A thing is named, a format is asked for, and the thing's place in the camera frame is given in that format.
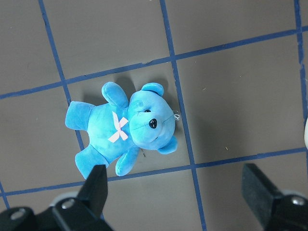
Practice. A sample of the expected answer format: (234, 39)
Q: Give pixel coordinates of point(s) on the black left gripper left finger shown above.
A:
(80, 213)

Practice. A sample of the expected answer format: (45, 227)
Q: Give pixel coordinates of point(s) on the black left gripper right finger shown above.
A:
(274, 209)

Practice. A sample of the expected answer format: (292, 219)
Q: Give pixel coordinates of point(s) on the white trash can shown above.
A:
(306, 134)

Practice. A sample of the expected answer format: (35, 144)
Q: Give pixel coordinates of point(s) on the blue teddy bear plush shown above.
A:
(122, 126)

